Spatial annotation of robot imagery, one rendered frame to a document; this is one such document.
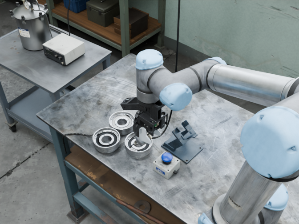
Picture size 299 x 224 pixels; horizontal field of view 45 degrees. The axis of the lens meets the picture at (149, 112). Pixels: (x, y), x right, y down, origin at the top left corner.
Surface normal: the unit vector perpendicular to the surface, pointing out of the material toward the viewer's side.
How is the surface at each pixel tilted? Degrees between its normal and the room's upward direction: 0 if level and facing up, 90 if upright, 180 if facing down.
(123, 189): 0
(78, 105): 0
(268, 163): 82
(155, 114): 90
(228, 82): 67
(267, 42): 90
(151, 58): 0
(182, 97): 90
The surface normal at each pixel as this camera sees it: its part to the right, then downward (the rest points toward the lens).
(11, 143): 0.01, -0.73
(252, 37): -0.64, 0.52
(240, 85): -0.85, -0.04
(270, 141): -0.81, 0.29
